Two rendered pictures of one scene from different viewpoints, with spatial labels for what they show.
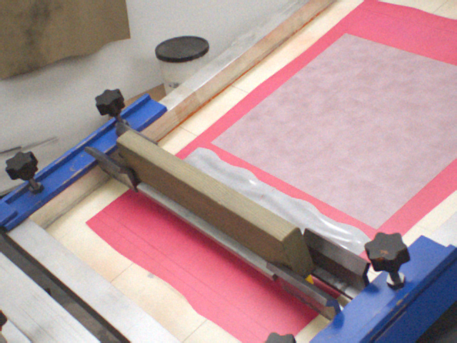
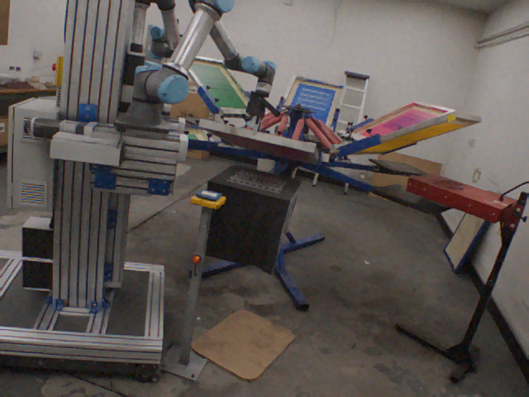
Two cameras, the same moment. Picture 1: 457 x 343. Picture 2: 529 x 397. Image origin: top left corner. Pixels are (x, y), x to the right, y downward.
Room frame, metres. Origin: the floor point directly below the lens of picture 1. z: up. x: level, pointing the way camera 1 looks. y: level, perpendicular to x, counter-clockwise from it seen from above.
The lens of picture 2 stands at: (2.76, -1.84, 1.57)
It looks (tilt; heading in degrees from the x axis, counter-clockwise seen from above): 17 degrees down; 134
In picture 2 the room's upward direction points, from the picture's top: 11 degrees clockwise
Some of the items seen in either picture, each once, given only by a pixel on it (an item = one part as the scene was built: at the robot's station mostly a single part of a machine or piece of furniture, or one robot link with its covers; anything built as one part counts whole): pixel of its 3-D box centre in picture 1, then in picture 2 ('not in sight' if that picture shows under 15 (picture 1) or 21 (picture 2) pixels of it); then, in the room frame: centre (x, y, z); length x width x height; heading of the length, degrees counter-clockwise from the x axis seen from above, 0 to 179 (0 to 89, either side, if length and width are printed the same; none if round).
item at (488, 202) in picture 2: not in sight; (464, 196); (1.90, 0.83, 1.06); 0.61 x 0.46 x 0.12; 5
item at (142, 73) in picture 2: not in sight; (149, 82); (1.14, -0.97, 1.42); 0.13 x 0.12 x 0.14; 5
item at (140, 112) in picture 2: not in sight; (145, 109); (1.13, -0.97, 1.31); 0.15 x 0.15 x 0.10
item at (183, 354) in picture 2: not in sight; (195, 286); (1.30, -0.68, 0.48); 0.22 x 0.22 x 0.96; 35
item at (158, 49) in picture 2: not in sight; (159, 50); (0.46, -0.56, 1.55); 0.11 x 0.08 x 0.11; 35
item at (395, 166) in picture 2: not in sight; (358, 165); (0.77, 1.32, 0.91); 1.34 x 0.40 x 0.08; 65
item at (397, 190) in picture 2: not in sight; (358, 182); (1.15, 0.77, 0.91); 1.34 x 0.40 x 0.08; 5
